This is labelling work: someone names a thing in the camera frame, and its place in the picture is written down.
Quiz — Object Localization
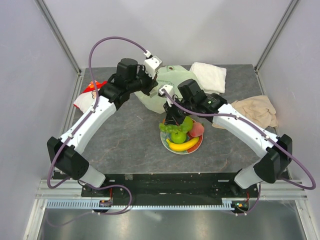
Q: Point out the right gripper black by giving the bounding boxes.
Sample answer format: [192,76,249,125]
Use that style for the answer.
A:
[163,96,195,127]

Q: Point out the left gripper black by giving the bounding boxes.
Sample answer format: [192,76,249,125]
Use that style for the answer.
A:
[128,65,159,97]

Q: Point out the green fake pear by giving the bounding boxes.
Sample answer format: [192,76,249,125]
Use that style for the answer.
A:
[179,116,193,133]

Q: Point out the green fake grapes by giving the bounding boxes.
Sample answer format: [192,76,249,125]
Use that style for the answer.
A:
[159,123,188,134]

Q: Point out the green fake apple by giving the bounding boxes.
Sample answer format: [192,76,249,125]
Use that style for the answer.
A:
[170,131,187,144]

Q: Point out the pink fake peach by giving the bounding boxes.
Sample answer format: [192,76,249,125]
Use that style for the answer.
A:
[188,122,205,138]

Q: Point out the pale green plastic bag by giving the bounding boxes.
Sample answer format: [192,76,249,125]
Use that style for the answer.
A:
[134,65,203,114]

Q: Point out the yellow fake banana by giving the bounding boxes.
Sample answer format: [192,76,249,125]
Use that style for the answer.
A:
[166,137,200,152]

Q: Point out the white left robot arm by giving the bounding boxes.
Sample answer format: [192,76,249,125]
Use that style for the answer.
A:
[47,56,162,197]

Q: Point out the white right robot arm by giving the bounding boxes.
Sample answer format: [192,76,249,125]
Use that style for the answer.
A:
[158,79,293,197]

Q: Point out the red teal floral plate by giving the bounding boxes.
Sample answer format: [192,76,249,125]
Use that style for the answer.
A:
[158,116,204,155]

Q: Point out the white folded towel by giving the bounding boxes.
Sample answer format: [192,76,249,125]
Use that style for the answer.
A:
[189,62,227,95]

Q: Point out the red white cartoon pouch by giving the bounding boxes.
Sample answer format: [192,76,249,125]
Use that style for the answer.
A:
[73,81,97,113]

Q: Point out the beige crumpled cloth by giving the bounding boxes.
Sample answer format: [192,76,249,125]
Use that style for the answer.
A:
[211,95,279,130]

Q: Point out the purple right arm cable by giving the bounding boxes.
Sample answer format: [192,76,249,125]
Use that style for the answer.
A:
[158,89,317,217]

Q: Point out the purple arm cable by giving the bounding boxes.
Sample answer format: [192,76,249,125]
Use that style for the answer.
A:
[47,36,153,227]
[158,89,317,217]

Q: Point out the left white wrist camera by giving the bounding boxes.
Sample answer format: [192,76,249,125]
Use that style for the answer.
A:
[143,55,163,79]

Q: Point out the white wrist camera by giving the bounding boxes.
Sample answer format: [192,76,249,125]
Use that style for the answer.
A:
[143,55,163,79]
[158,84,175,107]

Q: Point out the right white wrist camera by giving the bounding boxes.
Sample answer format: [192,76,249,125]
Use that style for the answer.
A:
[158,84,175,107]

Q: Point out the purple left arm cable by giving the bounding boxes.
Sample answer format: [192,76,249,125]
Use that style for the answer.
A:
[47,36,153,227]

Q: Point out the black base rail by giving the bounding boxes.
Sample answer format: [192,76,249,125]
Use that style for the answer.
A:
[81,172,258,207]

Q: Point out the light blue cable duct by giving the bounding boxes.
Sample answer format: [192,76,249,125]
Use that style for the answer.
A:
[46,199,235,211]

